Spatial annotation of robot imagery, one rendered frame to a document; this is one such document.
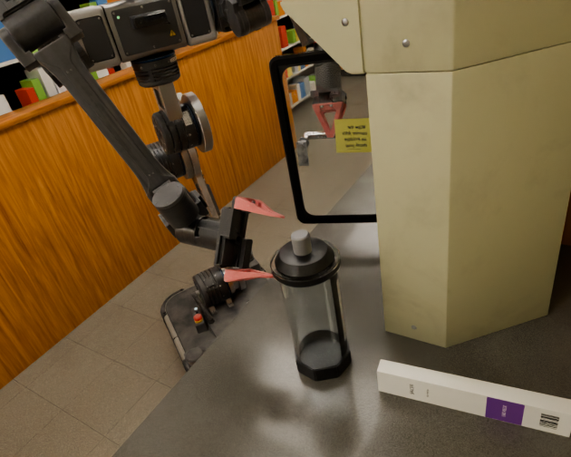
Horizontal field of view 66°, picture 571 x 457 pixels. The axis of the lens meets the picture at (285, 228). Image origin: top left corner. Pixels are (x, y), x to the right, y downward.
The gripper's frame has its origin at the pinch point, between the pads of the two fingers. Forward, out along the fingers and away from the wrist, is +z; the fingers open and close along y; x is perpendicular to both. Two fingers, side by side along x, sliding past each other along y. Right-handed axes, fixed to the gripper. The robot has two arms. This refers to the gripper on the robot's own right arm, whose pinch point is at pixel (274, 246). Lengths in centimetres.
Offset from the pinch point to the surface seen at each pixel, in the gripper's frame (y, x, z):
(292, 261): -1.3, -4.0, 6.1
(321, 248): 1.1, -0.5, 8.8
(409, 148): 16.9, -0.5, 19.5
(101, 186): 4, 98, -181
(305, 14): 31.7, -10.9, 6.4
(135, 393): -87, 80, -112
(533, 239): 7.4, 18.7, 35.3
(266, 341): -19.5, 11.9, -5.8
